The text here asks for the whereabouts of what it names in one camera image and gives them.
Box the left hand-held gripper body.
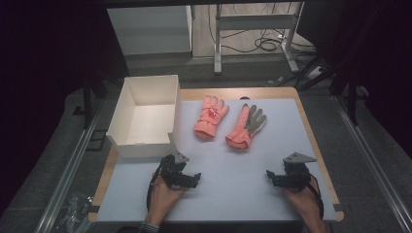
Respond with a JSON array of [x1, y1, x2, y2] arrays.
[[159, 150, 190, 190]]

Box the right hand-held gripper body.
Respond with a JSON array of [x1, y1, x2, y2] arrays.
[[275, 151, 318, 192]]

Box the person's right hand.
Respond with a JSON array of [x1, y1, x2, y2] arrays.
[[282, 179, 321, 221]]

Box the person's left hand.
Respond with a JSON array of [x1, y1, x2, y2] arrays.
[[149, 175, 188, 225]]

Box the pink glove with grey palm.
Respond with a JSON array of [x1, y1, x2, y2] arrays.
[[224, 103, 268, 151]]

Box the pink glove with red mark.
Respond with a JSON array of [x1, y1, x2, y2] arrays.
[[193, 95, 230, 141]]

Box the white cardboard box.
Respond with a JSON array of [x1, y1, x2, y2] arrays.
[[105, 75, 183, 159]]

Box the white power strip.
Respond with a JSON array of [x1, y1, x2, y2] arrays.
[[305, 65, 325, 81]]

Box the clear plastic bag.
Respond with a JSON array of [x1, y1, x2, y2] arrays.
[[52, 193, 95, 233]]

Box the black stand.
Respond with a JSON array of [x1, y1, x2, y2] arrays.
[[81, 76, 109, 131]]

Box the white cabinet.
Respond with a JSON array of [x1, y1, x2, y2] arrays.
[[106, 5, 193, 56]]

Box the white metal stand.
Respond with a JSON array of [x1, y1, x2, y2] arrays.
[[213, 2, 306, 76]]

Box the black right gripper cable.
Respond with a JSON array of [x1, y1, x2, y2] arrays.
[[309, 174, 326, 220]]

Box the aluminium rail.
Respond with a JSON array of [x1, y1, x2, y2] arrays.
[[34, 98, 105, 233], [332, 94, 412, 233]]

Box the black floor cables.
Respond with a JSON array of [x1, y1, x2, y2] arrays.
[[222, 28, 317, 56]]

